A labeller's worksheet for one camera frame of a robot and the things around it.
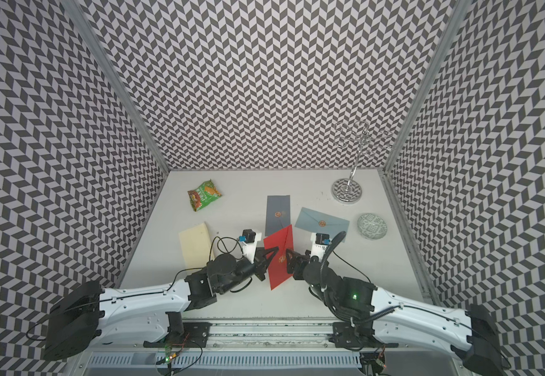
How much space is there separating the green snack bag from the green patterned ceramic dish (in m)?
0.65

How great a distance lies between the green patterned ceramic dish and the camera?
95cm

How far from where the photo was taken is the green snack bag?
1049mm
